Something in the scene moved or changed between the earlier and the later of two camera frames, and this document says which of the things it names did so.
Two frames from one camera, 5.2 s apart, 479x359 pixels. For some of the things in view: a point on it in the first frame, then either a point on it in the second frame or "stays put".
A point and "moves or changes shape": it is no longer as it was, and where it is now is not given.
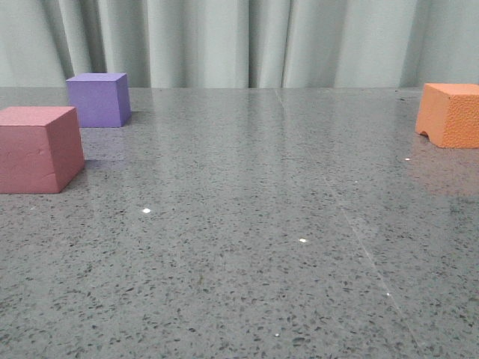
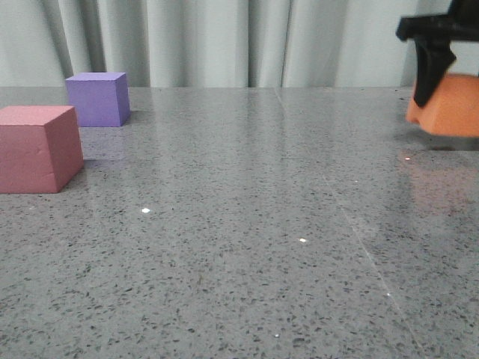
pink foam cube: [41, 149] stays put
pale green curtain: [241, 43] stays put
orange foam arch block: [449, 114] moves or changes shape
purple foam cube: [102, 100] stays put
